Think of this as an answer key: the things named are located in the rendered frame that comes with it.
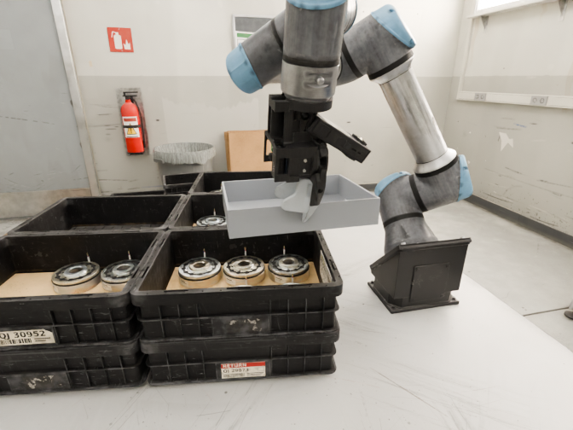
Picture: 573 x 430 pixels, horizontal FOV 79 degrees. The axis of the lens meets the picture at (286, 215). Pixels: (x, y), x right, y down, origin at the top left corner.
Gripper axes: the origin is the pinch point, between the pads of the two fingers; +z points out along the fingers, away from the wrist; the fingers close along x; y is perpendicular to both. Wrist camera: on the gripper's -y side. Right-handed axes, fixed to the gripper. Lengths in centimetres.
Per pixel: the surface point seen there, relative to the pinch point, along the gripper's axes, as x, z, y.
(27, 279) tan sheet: -30, 33, 59
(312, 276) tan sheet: -11.7, 28.4, -8.6
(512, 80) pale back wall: -220, 34, -284
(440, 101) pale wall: -298, 77, -279
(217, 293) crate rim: 0.6, 15.4, 15.9
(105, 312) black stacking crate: -3.9, 20.5, 36.3
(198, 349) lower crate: 2.7, 28.0, 20.5
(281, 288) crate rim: 2.9, 14.6, 4.4
